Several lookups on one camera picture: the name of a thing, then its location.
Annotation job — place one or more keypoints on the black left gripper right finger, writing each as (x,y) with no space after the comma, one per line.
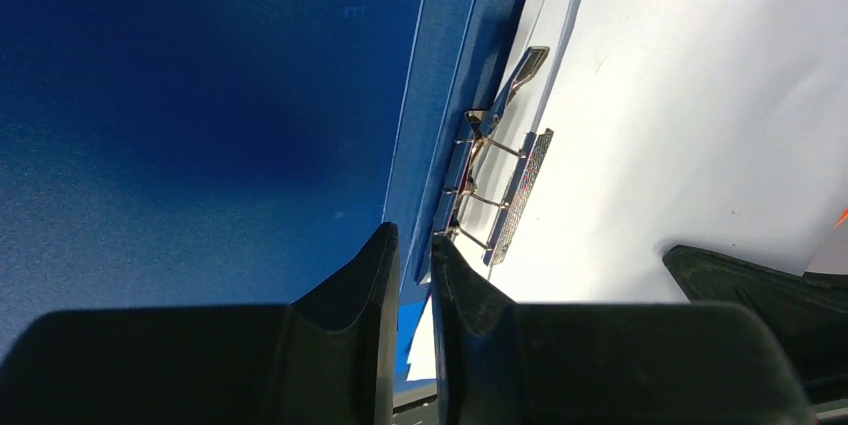
(504,362)

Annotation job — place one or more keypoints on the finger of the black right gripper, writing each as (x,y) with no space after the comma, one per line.
(807,313)

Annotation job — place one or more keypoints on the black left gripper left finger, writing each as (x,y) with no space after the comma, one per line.
(327,358)

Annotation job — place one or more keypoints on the white paper stack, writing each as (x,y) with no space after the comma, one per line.
(719,124)

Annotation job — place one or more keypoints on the blue clip file folder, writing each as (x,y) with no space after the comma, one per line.
(197,152)

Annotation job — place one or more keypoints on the orange plastic toy piece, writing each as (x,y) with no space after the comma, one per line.
(842,218)

